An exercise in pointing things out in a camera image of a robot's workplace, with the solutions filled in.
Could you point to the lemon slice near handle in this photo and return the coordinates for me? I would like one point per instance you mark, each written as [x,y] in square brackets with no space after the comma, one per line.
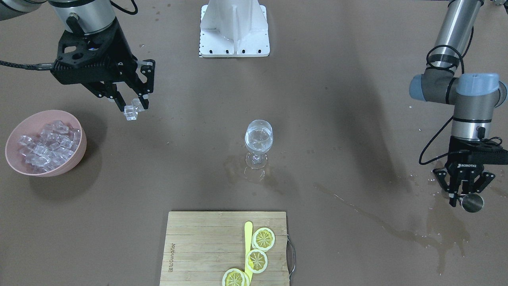
[263,239]

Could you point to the clear ice cube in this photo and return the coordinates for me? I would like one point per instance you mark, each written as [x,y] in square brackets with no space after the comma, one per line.
[132,111]

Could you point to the bamboo cutting board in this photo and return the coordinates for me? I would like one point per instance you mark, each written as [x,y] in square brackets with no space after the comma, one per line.
[200,246]

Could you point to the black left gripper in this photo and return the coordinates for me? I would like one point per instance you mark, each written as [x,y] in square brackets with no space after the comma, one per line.
[469,168]

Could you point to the steel double jigger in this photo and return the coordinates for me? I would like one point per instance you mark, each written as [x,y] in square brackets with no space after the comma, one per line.
[472,203]

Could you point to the pink bowl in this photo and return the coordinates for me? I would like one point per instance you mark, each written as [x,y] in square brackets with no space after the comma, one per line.
[34,123]

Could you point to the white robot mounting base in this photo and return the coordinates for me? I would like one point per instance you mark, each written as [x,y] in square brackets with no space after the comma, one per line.
[233,29]

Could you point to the clear wine glass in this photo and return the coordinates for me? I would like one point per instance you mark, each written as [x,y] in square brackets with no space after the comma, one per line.
[258,141]

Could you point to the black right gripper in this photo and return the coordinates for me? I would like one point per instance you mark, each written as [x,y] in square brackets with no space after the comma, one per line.
[119,53]

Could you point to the yellow plastic knife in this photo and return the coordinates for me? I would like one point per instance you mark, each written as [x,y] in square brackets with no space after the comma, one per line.
[248,232]

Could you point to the lemon slice far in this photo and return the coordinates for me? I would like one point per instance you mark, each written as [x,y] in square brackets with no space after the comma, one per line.
[235,277]

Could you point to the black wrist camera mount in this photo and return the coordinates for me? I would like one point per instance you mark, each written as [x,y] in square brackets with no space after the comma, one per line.
[83,59]

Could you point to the lemon slice middle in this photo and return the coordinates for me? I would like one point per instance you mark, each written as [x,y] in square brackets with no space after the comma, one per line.
[256,261]

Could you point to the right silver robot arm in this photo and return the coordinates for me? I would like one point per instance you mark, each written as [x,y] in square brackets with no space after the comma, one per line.
[82,18]

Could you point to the clear ice cubes pile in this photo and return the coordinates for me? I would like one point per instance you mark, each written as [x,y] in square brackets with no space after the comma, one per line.
[51,147]

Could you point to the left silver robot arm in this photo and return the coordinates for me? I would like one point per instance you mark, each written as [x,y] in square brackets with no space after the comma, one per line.
[474,97]

